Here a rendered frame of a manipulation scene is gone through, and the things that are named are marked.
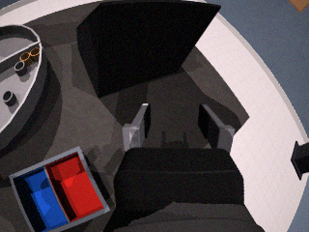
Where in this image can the bronze bushing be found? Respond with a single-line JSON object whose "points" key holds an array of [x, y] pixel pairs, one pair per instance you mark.
{"points": [[35, 54], [27, 60]]}

